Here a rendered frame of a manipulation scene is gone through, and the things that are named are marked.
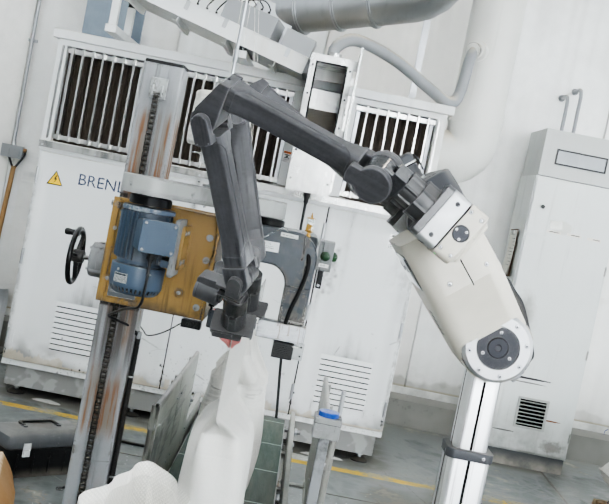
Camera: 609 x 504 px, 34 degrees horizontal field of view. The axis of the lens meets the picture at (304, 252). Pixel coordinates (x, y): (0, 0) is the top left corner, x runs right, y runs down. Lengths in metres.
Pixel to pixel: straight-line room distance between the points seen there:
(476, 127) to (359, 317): 1.33
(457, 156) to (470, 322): 3.85
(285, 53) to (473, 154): 1.37
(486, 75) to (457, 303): 4.00
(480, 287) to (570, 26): 5.21
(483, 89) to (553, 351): 1.74
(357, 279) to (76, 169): 1.71
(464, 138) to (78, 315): 2.47
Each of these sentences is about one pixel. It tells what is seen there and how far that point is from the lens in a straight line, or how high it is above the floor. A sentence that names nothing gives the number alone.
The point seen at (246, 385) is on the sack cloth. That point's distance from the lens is 3.28.
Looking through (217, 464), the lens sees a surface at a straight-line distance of 2.60.
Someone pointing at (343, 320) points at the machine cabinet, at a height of 0.79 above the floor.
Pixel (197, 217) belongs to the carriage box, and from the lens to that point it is 3.00.
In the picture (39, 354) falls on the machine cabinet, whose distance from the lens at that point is 5.98.
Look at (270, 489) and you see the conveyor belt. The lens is 3.76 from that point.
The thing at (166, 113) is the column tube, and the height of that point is 1.61.
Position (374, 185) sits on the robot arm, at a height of 1.50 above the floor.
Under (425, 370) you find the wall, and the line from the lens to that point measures 7.14.
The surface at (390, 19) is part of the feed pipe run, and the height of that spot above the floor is 2.44.
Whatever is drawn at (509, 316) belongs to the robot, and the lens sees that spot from 2.29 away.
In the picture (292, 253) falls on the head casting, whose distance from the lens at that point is 2.98.
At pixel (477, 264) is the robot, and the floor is 1.38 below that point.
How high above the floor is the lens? 1.45
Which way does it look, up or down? 3 degrees down
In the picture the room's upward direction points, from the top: 11 degrees clockwise
